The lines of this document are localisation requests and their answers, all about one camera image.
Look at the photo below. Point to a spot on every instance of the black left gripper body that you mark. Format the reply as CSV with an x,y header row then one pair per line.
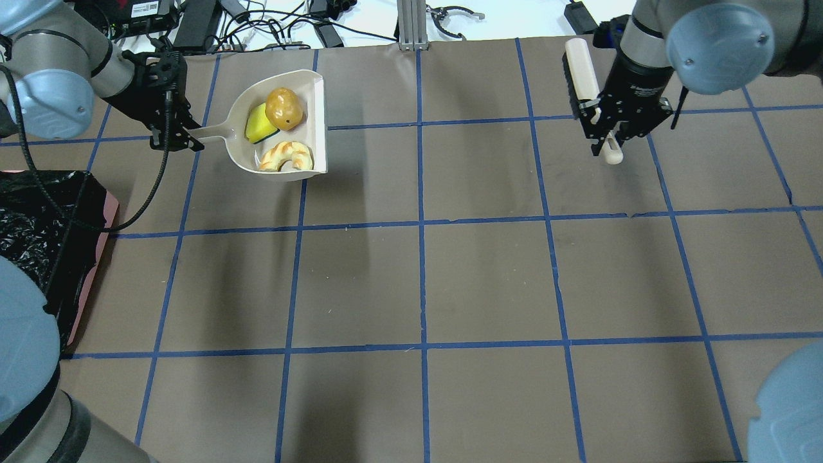
x,y
136,98

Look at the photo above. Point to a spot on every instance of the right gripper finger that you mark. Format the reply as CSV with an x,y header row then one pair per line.
x,y
637,128
600,141

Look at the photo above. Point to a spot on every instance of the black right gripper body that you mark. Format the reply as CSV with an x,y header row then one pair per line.
x,y
643,82

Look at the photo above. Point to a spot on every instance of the beige hand brush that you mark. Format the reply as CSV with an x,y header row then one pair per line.
x,y
585,94

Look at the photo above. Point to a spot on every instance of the yellow green sponge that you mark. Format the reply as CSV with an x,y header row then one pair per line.
x,y
258,127

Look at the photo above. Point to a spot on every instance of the yellow toy potato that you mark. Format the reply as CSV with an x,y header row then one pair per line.
x,y
283,109

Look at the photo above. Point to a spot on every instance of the toy croissant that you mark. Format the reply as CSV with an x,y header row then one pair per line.
x,y
297,154

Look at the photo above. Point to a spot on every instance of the beige plastic dustpan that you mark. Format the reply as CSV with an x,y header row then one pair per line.
x,y
310,87

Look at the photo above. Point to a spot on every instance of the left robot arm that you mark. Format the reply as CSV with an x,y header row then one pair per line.
x,y
59,65

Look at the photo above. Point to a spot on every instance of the bin with black bag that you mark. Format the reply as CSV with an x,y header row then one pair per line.
x,y
60,257

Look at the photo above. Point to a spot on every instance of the black power adapter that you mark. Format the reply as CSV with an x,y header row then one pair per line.
x,y
579,18

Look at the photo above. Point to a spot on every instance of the aluminium frame post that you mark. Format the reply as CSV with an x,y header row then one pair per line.
x,y
411,25

